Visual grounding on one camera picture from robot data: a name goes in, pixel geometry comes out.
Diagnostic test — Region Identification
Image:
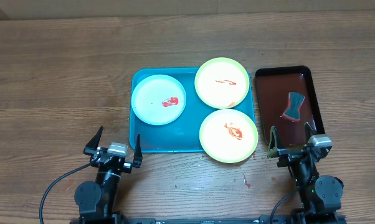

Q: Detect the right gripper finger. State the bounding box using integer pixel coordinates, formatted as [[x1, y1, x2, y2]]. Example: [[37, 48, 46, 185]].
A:
[[267, 126, 284, 158], [304, 122, 317, 144]]

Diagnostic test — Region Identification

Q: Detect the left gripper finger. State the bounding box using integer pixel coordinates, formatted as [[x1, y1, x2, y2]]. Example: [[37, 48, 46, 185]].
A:
[[83, 126, 103, 156], [133, 134, 143, 168]]

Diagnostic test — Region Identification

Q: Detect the red grey sponge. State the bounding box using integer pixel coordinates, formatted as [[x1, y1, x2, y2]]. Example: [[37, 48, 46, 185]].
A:
[[282, 92, 305, 122]]

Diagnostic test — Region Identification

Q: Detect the light blue plate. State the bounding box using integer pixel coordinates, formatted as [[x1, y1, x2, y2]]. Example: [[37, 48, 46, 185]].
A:
[[131, 75, 187, 126]]

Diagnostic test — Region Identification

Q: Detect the green plate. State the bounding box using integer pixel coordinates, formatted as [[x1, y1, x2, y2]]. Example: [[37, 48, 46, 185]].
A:
[[199, 109, 259, 164], [194, 57, 250, 109]]

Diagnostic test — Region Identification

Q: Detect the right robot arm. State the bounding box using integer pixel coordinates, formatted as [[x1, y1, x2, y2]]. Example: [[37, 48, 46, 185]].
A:
[[262, 123, 347, 224]]

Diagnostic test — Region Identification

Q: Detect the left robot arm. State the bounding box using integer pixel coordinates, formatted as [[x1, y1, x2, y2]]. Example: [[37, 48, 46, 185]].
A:
[[74, 127, 143, 223]]

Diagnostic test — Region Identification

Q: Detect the teal plastic tray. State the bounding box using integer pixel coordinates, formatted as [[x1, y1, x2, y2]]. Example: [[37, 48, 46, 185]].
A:
[[128, 67, 256, 154]]

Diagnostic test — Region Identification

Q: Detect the black rectangular tray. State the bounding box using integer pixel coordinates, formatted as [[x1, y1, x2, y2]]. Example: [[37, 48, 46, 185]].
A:
[[254, 65, 325, 146]]

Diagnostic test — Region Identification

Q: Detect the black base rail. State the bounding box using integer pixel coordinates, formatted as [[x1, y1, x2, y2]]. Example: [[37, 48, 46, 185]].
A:
[[70, 215, 347, 224]]

